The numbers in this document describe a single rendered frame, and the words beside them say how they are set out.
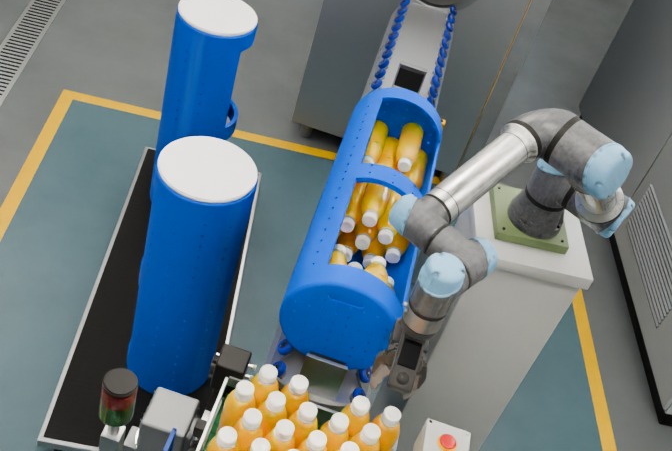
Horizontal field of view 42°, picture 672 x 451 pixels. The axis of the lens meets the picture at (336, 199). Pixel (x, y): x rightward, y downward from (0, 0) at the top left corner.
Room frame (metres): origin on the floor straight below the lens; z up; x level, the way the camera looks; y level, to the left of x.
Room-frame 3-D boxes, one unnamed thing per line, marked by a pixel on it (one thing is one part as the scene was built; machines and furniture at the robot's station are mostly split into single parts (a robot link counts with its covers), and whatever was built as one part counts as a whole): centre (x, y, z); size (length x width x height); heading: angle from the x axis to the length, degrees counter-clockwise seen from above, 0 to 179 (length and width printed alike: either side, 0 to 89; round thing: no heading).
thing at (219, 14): (2.68, 0.60, 1.03); 0.28 x 0.28 x 0.01
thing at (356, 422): (1.21, -0.19, 0.99); 0.07 x 0.07 x 0.19
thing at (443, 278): (1.17, -0.23, 1.52); 0.09 x 0.08 x 0.11; 148
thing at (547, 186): (1.91, -0.53, 1.35); 0.13 x 0.12 x 0.14; 58
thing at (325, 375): (1.33, -0.10, 0.99); 0.10 x 0.02 x 0.12; 89
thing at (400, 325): (1.18, -0.22, 1.36); 0.09 x 0.08 x 0.12; 0
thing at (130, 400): (0.95, 0.27, 1.23); 0.06 x 0.06 x 0.04
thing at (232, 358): (1.29, 0.10, 0.95); 0.10 x 0.07 x 0.10; 89
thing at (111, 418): (0.95, 0.27, 1.18); 0.06 x 0.06 x 0.05
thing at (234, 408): (1.15, 0.06, 0.99); 0.07 x 0.07 x 0.19
